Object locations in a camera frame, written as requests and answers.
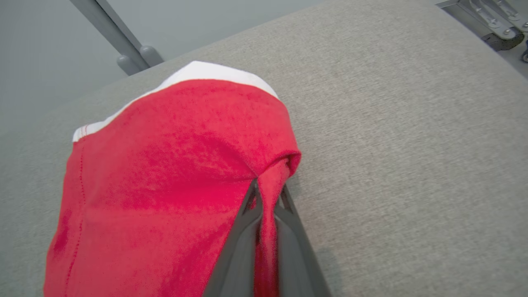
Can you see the grey metal partition stand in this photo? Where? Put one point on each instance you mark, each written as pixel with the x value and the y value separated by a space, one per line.
pixel 513 16
pixel 491 18

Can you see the red shorts white trim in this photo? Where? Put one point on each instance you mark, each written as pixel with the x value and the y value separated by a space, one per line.
pixel 144 185

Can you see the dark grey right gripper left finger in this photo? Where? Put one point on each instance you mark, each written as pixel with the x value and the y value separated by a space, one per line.
pixel 235 272

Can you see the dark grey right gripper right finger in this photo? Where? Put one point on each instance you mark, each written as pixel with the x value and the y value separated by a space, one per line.
pixel 297 272

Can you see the black caster wheel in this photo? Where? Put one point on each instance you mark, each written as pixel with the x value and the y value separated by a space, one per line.
pixel 501 42

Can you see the grey rounded partition foot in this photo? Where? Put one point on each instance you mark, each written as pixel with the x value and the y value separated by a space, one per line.
pixel 152 55
pixel 128 66

